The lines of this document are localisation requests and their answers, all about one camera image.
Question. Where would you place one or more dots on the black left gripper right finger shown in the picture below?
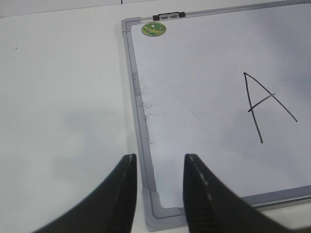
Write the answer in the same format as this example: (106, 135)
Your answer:
(211, 207)

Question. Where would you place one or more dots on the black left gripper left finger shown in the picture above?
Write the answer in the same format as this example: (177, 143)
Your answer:
(110, 208)

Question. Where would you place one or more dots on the round green magnet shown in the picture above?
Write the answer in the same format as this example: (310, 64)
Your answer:
(153, 29)

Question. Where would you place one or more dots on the black and silver board clip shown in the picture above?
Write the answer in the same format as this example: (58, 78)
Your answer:
(167, 16)

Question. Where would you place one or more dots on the white board with grey frame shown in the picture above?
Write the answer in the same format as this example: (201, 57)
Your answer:
(232, 85)

